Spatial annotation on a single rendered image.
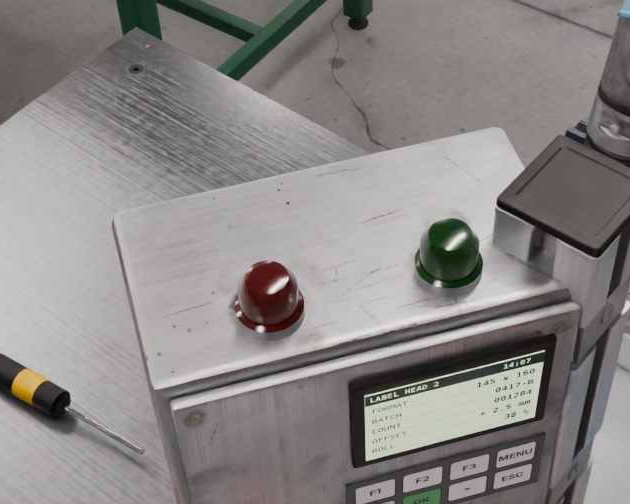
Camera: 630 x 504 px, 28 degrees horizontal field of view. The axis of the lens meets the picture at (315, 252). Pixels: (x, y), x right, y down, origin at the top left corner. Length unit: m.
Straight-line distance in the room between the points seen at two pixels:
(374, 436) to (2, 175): 1.04
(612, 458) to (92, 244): 0.59
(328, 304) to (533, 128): 2.24
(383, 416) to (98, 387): 0.80
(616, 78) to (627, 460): 0.35
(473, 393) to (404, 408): 0.03
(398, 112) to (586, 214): 2.26
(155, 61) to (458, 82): 1.31
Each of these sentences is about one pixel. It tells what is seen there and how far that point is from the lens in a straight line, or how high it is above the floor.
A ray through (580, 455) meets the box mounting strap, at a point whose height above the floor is 1.33.
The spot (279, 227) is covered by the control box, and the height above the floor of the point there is 1.48.
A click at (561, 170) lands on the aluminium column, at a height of 1.50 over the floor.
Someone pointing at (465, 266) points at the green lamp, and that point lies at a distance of 0.47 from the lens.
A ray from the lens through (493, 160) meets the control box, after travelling 0.52.
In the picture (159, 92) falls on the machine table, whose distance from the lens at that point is 1.55.
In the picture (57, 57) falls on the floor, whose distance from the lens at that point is 2.96.
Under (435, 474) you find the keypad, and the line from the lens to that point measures 0.54.
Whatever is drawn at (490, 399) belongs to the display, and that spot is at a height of 1.43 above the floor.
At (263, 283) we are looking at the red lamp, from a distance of 0.45.
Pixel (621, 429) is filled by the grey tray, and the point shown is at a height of 0.83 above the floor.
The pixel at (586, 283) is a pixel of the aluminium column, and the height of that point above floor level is 1.48.
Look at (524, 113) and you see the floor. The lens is 2.73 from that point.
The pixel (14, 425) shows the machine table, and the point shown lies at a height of 0.83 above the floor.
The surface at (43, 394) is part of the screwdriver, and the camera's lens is 1.24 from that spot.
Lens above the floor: 1.84
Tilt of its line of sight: 49 degrees down
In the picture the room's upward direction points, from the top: 4 degrees counter-clockwise
